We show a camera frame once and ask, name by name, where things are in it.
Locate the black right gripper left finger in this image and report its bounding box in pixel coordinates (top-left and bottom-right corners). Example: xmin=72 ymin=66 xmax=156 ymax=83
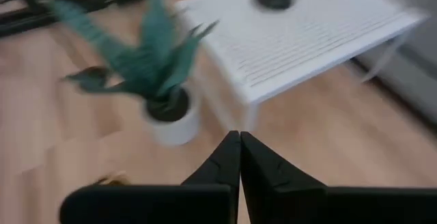
xmin=59 ymin=130 xmax=242 ymax=224

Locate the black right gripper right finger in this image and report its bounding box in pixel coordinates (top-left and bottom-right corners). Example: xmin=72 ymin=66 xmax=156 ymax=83
xmin=240 ymin=131 xmax=437 ymax=224

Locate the short gold candlestick holder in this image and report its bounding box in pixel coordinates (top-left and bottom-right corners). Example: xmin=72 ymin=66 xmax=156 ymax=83
xmin=91 ymin=171 xmax=132 ymax=187

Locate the green plant in white pot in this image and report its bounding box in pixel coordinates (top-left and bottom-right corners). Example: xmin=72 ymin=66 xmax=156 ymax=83
xmin=47 ymin=0 xmax=219 ymax=147

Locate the white perforated metal shelf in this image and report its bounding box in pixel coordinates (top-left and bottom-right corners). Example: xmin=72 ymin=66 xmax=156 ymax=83
xmin=173 ymin=0 xmax=431 ymax=132

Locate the black aluminium table frame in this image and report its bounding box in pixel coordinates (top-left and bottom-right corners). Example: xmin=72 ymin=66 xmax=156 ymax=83
xmin=0 ymin=0 xmax=206 ymax=39

